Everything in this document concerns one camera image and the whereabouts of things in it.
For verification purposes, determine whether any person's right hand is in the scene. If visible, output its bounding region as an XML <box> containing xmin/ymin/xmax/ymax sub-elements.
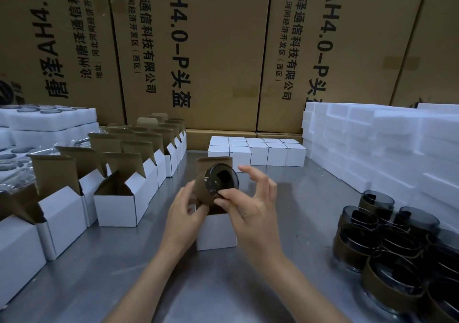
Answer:
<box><xmin>214</xmin><ymin>165</ymin><xmax>284</xmax><ymax>263</ymax></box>

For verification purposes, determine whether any person's left hand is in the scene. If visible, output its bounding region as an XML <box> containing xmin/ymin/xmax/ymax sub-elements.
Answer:
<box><xmin>163</xmin><ymin>181</ymin><xmax>211</xmax><ymax>254</ymax></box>

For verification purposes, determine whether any dark glass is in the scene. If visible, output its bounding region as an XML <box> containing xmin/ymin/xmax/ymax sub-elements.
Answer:
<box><xmin>194</xmin><ymin>163</ymin><xmax>240</xmax><ymax>207</ymax></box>

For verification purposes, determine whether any person's left forearm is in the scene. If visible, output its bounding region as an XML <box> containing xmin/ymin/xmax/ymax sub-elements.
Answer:
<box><xmin>100</xmin><ymin>242</ymin><xmax>189</xmax><ymax>323</ymax></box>

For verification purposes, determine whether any person's right forearm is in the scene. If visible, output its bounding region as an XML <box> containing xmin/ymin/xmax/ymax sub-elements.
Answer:
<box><xmin>251</xmin><ymin>249</ymin><xmax>354</xmax><ymax>323</ymax></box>

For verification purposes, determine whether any open white box brown flap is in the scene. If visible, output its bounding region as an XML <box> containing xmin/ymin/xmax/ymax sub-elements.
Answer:
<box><xmin>195</xmin><ymin>156</ymin><xmax>239</xmax><ymax>252</ymax></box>

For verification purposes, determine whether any group of closed white boxes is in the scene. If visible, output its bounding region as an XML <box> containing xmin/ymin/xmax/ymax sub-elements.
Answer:
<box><xmin>207</xmin><ymin>136</ymin><xmax>307</xmax><ymax>168</ymax></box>

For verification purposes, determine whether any row of open white cartons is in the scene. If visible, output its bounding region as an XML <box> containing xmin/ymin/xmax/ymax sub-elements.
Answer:
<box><xmin>0</xmin><ymin>113</ymin><xmax>188</xmax><ymax>307</ymax></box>

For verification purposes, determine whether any large printed cardboard carton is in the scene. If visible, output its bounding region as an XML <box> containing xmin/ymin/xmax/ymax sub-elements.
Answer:
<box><xmin>256</xmin><ymin>0</ymin><xmax>430</xmax><ymax>134</ymax></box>
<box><xmin>107</xmin><ymin>0</ymin><xmax>274</xmax><ymax>132</ymax></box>
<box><xmin>0</xmin><ymin>0</ymin><xmax>127</xmax><ymax>127</ymax></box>

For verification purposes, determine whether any stack of white foam blocks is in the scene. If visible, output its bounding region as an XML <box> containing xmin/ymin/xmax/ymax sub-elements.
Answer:
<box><xmin>301</xmin><ymin>101</ymin><xmax>459</xmax><ymax>228</ymax></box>

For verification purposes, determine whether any group of sleeved dark glasses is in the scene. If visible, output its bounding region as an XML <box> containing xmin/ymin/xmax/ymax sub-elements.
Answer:
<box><xmin>331</xmin><ymin>190</ymin><xmax>459</xmax><ymax>323</ymax></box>

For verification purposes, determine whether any stack of foam trays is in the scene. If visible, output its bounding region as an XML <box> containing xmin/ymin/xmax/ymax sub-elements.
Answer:
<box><xmin>0</xmin><ymin>104</ymin><xmax>100</xmax><ymax>191</ymax></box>

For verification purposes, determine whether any large plain cardboard carton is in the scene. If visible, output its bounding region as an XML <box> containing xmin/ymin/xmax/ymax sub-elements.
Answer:
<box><xmin>390</xmin><ymin>0</ymin><xmax>459</xmax><ymax>109</ymax></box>

